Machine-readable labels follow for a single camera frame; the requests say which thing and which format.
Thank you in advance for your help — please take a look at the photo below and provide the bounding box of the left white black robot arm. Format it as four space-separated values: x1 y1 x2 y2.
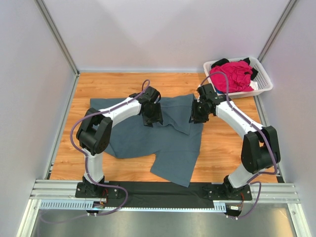
75 85 163 198

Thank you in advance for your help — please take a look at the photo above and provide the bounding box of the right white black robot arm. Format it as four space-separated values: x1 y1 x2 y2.
190 84 280 200

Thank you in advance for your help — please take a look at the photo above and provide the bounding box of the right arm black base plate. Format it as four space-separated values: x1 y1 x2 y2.
202 183 252 201

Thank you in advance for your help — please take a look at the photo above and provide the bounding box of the white garment in basket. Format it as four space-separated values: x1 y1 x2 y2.
249 80 259 90

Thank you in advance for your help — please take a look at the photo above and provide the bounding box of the grey blue t shirt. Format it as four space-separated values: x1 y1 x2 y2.
105 94 203 187

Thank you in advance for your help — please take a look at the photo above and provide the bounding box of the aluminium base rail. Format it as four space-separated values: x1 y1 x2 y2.
30 180 300 203

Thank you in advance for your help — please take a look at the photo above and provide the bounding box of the left aluminium frame post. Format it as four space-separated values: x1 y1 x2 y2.
35 0 79 76

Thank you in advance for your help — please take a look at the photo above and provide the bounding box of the black garment in basket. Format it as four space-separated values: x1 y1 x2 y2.
210 57 258 80

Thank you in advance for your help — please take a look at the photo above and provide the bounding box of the rear aluminium table rail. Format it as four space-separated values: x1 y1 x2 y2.
79 69 204 74

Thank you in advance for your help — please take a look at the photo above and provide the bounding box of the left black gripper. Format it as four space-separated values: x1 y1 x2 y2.
142 103 163 128

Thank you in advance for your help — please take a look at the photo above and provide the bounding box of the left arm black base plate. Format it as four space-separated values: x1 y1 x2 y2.
75 182 125 198

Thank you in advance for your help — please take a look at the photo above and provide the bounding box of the grey slotted cable duct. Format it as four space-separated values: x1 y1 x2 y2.
39 199 227 212

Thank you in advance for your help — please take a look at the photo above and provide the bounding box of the aluminium frame post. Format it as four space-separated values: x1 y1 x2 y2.
35 0 79 76
258 0 299 62

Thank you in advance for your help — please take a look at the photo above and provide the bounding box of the magenta t shirt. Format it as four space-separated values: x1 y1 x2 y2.
210 64 253 93

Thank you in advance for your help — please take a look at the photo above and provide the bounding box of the white plastic laundry basket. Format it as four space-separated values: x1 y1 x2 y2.
203 57 273 99

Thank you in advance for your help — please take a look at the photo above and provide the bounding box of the right aluminium frame post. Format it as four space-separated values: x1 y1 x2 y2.
258 0 299 62

